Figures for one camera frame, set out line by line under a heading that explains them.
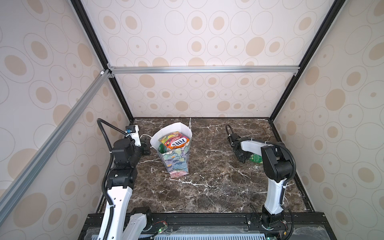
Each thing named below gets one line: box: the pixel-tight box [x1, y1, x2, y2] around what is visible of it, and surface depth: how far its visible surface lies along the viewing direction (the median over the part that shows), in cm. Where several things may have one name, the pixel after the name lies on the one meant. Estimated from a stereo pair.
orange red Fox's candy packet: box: [164, 133, 191, 150], surface depth 80 cm
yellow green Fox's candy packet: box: [158, 143, 167, 154], surface depth 87 cm
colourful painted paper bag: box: [150, 122, 193, 179], surface depth 81 cm
